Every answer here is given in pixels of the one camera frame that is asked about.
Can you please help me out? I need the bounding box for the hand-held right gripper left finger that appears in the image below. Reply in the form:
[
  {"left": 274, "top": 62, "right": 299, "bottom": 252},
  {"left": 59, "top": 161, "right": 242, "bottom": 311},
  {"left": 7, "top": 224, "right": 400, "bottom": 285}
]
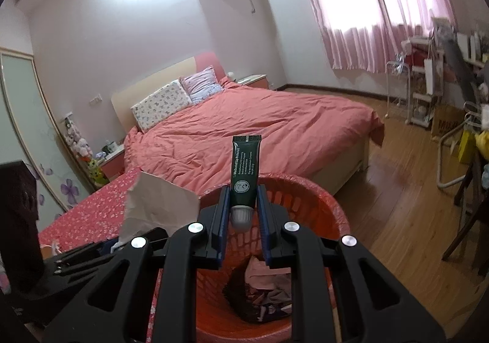
[{"left": 41, "top": 186, "right": 231, "bottom": 343}]

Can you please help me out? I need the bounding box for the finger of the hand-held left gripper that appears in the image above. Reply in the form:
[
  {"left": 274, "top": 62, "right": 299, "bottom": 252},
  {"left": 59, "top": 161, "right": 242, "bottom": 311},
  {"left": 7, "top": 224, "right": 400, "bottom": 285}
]
[
  {"left": 143, "top": 227, "right": 171, "bottom": 246},
  {"left": 45, "top": 239, "right": 129, "bottom": 278}
]

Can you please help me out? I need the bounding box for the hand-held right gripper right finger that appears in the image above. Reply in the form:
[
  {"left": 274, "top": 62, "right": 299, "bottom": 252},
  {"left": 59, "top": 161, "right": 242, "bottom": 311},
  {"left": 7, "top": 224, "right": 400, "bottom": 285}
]
[{"left": 257, "top": 184, "right": 446, "bottom": 343}]

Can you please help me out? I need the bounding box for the orange plastic basket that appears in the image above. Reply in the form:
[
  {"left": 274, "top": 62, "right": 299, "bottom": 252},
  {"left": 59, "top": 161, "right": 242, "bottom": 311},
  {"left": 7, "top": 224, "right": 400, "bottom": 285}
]
[{"left": 151, "top": 173, "right": 351, "bottom": 343}]

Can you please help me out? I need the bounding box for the dark green tube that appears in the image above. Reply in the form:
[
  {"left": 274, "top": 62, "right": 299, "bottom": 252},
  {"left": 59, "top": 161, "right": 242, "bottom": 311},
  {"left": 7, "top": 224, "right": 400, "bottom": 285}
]
[{"left": 229, "top": 135, "right": 262, "bottom": 232}]

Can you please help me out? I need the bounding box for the white plastic packet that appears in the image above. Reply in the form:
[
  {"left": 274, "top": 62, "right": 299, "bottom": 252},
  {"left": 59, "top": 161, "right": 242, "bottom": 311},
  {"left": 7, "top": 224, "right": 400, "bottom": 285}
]
[{"left": 260, "top": 287, "right": 293, "bottom": 319}]

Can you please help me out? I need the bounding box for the red floral blanket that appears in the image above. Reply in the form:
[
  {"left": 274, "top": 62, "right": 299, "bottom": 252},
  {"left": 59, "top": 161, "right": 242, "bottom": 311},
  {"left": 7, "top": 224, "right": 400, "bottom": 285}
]
[{"left": 38, "top": 166, "right": 161, "bottom": 254}]

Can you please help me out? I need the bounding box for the pink crumpled paper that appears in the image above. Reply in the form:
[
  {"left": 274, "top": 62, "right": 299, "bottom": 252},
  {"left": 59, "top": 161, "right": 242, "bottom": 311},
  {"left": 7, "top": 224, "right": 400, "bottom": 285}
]
[{"left": 244, "top": 256, "right": 293, "bottom": 290}]

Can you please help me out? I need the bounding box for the pink nightstand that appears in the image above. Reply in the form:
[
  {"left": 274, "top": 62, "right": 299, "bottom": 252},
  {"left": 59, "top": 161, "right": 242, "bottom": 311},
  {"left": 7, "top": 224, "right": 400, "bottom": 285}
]
[
  {"left": 235, "top": 74, "right": 268, "bottom": 89},
  {"left": 100, "top": 144, "right": 127, "bottom": 181}
]

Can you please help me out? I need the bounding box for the column of plush toys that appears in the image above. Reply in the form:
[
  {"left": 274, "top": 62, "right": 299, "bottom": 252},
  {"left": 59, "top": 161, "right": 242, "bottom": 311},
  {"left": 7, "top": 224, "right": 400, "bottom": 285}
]
[{"left": 63, "top": 117, "right": 108, "bottom": 185}]

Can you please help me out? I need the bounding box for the flower print wardrobe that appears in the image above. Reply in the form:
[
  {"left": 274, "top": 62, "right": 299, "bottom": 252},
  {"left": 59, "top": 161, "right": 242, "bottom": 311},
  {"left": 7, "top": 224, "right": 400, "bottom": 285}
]
[{"left": 0, "top": 47, "right": 96, "bottom": 229}]

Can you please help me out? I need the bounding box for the bed with salmon duvet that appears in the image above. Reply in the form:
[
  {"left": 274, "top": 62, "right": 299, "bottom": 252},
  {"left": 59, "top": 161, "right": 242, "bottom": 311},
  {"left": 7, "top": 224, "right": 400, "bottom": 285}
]
[{"left": 123, "top": 77, "right": 384, "bottom": 198}]

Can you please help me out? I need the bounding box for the white floral pillow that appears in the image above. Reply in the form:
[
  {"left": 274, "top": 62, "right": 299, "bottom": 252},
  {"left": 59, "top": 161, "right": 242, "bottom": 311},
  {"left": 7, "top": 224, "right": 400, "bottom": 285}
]
[{"left": 131, "top": 79, "right": 193, "bottom": 133}]

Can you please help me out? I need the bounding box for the pink striped pillow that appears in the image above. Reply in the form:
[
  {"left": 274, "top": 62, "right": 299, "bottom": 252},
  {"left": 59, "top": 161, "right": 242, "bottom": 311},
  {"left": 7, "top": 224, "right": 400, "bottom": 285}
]
[{"left": 179, "top": 65, "right": 224, "bottom": 105}]

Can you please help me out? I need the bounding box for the cream and pink headboard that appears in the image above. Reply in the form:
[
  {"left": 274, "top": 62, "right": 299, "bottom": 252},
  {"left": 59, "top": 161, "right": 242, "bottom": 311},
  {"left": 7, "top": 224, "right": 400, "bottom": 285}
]
[{"left": 111, "top": 52, "right": 227, "bottom": 135}]

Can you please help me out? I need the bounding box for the white shelf trolley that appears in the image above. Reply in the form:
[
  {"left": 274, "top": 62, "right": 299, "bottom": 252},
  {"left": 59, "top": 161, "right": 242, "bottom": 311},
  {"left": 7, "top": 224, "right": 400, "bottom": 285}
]
[{"left": 405, "top": 36, "right": 446, "bottom": 126}]

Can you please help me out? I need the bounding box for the wooden chair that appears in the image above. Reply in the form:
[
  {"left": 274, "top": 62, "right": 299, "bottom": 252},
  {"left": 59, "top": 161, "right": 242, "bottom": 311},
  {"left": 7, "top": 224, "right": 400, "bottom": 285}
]
[{"left": 441, "top": 152, "right": 489, "bottom": 275}]

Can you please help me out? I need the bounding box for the cardboard box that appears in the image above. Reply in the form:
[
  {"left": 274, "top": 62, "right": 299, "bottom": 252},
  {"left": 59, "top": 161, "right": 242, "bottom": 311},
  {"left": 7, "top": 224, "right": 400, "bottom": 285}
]
[{"left": 431, "top": 104, "right": 465, "bottom": 137}]

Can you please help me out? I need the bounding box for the yellow bag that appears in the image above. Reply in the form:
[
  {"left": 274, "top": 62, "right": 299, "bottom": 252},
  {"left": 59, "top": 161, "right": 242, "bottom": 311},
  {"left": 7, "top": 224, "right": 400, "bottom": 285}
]
[{"left": 458, "top": 129, "right": 478, "bottom": 164}]

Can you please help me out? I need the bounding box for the white paper bag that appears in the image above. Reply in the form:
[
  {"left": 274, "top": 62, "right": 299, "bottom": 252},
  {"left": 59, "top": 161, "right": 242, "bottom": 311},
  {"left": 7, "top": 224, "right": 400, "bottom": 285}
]
[{"left": 423, "top": 58, "right": 438, "bottom": 96}]

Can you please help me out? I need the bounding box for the pink curtain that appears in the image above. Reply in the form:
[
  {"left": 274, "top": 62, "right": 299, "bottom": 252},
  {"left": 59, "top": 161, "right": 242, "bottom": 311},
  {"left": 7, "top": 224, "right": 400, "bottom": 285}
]
[{"left": 288, "top": 0, "right": 459, "bottom": 74}]

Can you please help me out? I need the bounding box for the grey hanging garment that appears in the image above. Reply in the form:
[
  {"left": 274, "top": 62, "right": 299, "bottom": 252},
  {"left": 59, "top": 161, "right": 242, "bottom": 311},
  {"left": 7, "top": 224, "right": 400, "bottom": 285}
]
[{"left": 439, "top": 28, "right": 482, "bottom": 107}]

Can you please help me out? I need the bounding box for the white tube frame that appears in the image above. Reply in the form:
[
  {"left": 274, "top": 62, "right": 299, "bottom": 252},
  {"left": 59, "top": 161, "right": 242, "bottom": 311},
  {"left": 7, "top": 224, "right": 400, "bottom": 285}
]
[{"left": 436, "top": 123, "right": 478, "bottom": 189}]

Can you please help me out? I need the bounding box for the white wire rack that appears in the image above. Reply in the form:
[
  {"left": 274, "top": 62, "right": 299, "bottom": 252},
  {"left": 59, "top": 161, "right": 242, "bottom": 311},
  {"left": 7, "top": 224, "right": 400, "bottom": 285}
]
[{"left": 385, "top": 60, "right": 411, "bottom": 120}]

